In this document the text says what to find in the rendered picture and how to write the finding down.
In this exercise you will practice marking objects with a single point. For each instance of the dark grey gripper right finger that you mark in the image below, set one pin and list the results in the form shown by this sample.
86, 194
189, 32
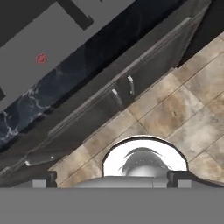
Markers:
172, 179

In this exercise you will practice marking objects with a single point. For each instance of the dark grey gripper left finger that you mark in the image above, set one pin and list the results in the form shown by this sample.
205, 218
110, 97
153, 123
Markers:
51, 179

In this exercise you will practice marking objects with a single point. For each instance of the dark grey drawer front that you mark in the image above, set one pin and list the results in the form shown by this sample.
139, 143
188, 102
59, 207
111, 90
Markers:
40, 153

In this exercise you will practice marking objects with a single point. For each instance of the white round domed object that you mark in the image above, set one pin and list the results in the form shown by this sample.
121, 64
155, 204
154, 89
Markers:
116, 163

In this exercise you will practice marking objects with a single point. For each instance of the dark grey cupboard door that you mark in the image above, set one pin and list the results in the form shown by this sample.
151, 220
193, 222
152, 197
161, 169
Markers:
93, 113
163, 61

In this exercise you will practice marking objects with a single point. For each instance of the small red round object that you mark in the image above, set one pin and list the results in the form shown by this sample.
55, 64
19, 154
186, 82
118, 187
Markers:
41, 58

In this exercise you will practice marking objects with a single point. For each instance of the dark bar on wall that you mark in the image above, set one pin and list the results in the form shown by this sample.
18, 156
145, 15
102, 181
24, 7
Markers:
76, 14

